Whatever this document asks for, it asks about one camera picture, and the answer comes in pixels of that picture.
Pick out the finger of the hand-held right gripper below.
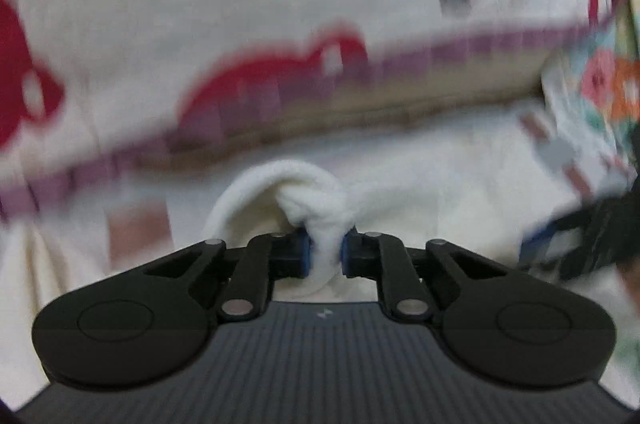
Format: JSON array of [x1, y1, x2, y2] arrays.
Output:
[[520, 201, 616, 267]]

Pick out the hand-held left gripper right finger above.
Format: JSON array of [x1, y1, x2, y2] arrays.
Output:
[[341, 226, 508, 324]]

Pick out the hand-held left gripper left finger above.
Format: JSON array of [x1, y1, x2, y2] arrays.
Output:
[[142, 229, 313, 322]]

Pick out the cream fleece garment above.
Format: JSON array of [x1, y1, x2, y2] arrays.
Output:
[[165, 124, 591, 305]]

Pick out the checked rug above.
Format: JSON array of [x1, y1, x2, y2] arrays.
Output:
[[0, 114, 636, 410]]

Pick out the floral quilt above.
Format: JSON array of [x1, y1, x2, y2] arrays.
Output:
[[542, 0, 640, 185]]

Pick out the beige bed base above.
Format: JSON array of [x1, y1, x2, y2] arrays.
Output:
[[170, 76, 548, 147]]

